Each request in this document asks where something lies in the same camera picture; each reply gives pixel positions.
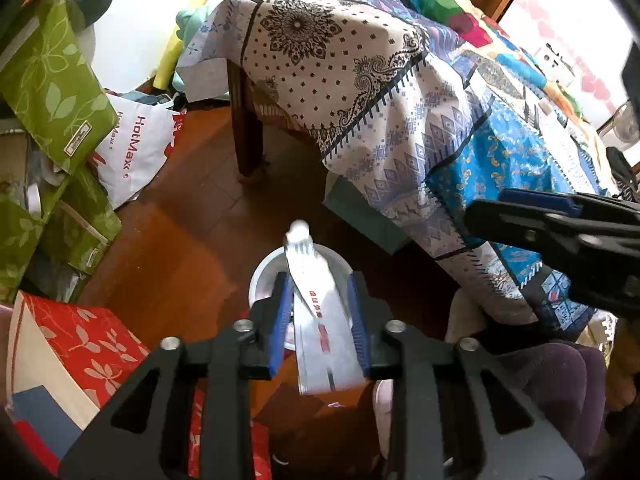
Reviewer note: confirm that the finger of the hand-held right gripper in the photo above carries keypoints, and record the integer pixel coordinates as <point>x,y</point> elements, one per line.
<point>540,199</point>
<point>525,227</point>

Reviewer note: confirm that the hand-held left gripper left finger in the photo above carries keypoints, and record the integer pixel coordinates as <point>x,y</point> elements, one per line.
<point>280,322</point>

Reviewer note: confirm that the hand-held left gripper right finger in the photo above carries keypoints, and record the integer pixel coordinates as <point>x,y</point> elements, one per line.
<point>359,327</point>

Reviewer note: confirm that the silver squeeze tube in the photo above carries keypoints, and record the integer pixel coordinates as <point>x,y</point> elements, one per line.
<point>320,310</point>

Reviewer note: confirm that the white round bin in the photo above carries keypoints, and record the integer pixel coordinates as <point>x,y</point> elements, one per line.
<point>265,272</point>

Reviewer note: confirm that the person's right forearm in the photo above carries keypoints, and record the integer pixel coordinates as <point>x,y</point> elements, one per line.
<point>622,385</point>

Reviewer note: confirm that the black striped clothes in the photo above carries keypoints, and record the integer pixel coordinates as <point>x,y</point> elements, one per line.
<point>622,175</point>

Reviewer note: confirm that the white standing fan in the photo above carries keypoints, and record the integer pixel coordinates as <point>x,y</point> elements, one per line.
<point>625,127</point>

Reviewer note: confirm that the white box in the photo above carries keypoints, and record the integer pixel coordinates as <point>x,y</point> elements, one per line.
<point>555,62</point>

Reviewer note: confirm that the purple cushion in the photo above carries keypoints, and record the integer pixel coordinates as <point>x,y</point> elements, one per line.
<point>545,380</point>

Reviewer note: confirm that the patterned cloth covered table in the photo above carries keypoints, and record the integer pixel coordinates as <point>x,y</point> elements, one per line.
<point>400,110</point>

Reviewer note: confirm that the white wardrobe pink heart stickers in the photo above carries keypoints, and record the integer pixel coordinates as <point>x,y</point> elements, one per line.
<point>575,25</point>

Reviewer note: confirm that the red floral box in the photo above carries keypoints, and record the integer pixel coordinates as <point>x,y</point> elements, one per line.
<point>100,345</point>

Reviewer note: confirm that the dark wooden table leg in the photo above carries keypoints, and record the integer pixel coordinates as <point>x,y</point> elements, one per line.
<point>247,120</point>

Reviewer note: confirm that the colourful patchwork blanket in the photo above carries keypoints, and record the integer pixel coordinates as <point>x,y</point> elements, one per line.
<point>450,10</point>

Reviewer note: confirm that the white plastic bag red print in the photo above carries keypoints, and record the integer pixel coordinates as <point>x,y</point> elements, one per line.
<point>140,145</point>

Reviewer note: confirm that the green leaf-print storage bag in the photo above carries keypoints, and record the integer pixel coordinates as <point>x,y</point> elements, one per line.
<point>75,225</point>
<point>50,85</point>

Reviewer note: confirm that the mint green cloth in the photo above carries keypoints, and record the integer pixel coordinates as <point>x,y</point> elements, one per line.
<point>187,45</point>

